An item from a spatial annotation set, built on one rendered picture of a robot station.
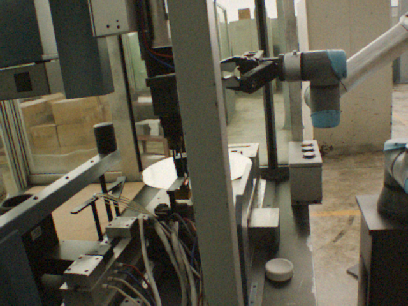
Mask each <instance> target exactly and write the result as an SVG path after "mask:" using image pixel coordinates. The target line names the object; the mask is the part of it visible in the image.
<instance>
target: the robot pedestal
mask: <svg viewBox="0 0 408 306"><path fill-rule="evenodd" d="M379 195H380V194H374V195H364V196H355V200H356V203H357V205H358V209H359V211H360V214H361V226H360V247H359V265H358V295H357V306H408V221H401V220H396V219H390V218H387V217H385V216H383V215H381V214H380V213H379V212H378V211H377V200H378V198H379Z"/></svg>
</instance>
